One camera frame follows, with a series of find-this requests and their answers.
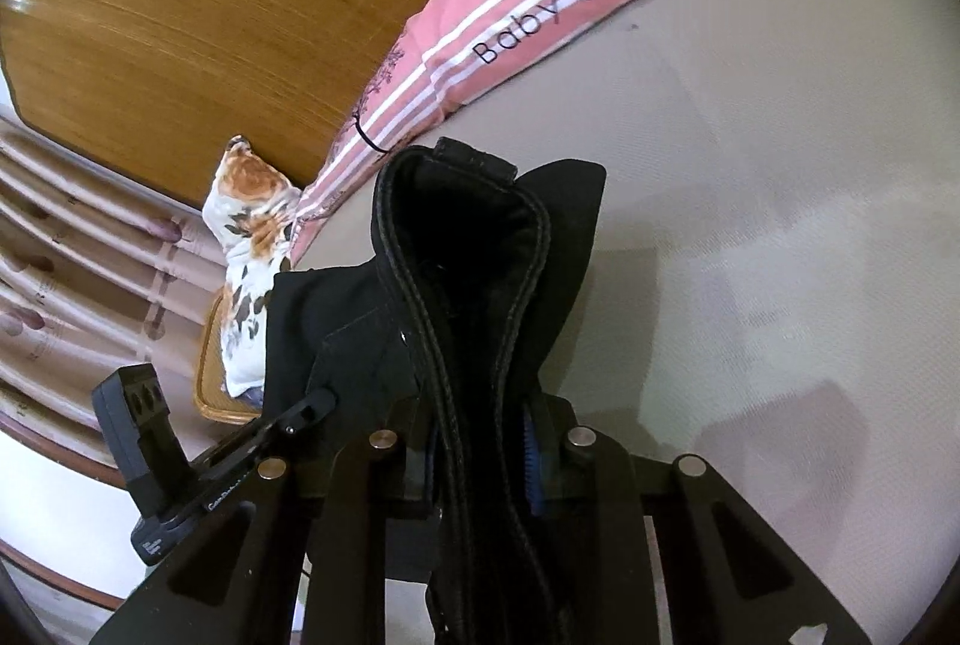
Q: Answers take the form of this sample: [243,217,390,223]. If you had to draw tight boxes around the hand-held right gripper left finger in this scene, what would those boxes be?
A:
[90,401,443,645]

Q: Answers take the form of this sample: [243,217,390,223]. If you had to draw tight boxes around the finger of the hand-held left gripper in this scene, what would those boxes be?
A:
[259,388,336,442]

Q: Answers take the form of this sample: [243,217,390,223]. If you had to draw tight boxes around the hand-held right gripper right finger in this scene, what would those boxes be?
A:
[521,394,875,645]

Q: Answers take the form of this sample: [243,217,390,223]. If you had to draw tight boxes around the black pants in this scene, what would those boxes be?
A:
[262,137,646,645]

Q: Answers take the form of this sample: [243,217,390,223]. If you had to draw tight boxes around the rattan chair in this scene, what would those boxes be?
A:
[193,292,271,425]

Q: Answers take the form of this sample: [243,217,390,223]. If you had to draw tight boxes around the beige pleated curtain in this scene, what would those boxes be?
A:
[0,116,226,406]

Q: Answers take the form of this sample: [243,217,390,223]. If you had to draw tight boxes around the floral pillow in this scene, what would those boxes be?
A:
[202,135,305,402]

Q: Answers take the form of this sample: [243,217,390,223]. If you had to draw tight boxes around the bed with beige sheet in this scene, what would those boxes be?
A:
[289,0,960,645]

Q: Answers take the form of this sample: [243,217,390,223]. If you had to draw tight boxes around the wooden headboard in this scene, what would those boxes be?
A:
[0,0,631,203]

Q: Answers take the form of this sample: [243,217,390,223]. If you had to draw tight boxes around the black hair tie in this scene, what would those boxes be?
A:
[352,116,392,155]

